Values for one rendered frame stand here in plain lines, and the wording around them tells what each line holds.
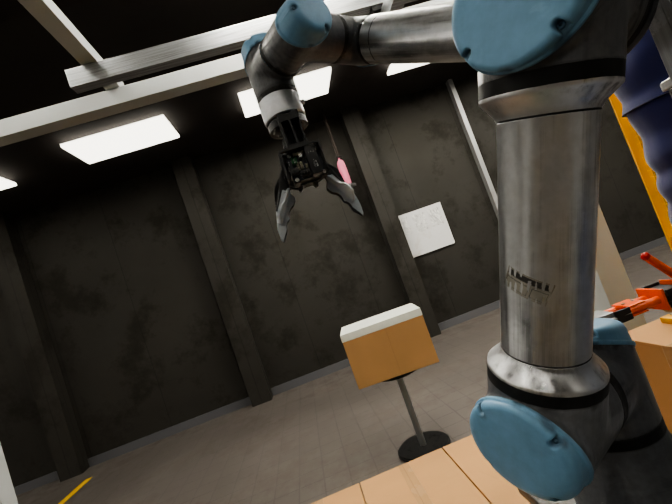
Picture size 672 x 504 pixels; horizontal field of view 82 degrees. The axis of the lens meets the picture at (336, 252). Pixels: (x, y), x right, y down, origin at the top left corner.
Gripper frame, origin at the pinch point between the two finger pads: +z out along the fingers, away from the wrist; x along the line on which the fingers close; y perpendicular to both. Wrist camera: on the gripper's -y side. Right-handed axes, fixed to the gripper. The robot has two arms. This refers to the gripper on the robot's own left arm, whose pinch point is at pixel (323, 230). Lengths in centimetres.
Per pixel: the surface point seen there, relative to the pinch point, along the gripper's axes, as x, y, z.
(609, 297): 144, -122, 68
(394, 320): 48, -202, 52
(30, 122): -145, -206, -162
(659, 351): 82, -33, 59
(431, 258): 215, -555, 36
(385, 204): 166, -533, -73
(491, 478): 35, -74, 98
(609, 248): 155, -122, 44
